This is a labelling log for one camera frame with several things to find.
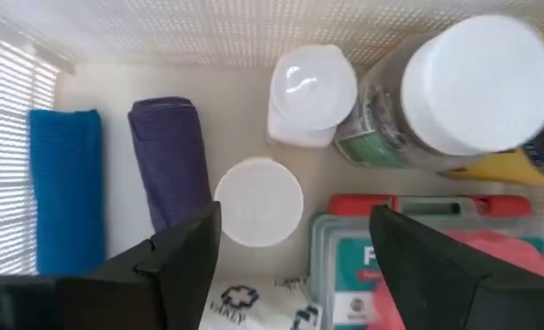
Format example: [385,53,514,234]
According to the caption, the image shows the brown bottle yellow cap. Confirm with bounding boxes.
[439,38,544,187]

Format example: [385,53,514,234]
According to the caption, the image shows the clear bottle ribbed white cap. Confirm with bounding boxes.
[334,13,544,171]

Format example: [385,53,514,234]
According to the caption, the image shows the white bottle blue stripe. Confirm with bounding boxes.
[266,43,359,149]

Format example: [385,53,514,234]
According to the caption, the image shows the white plastic basket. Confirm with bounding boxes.
[0,0,544,330]

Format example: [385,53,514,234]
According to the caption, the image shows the teal first aid kit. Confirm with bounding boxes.
[308,192,544,330]

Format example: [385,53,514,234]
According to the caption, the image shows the purple bandage roll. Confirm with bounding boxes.
[128,95,213,233]

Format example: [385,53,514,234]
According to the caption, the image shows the small white cap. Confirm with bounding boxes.
[214,157,305,248]

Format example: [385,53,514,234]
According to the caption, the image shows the white printed gauze package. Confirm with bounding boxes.
[197,274,324,330]

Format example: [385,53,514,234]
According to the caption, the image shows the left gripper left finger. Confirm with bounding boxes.
[55,201,222,330]

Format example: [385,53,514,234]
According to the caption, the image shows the blue bandage roll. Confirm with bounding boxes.
[27,108,106,276]

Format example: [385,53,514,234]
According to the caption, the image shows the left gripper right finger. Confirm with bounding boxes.
[369,203,544,330]

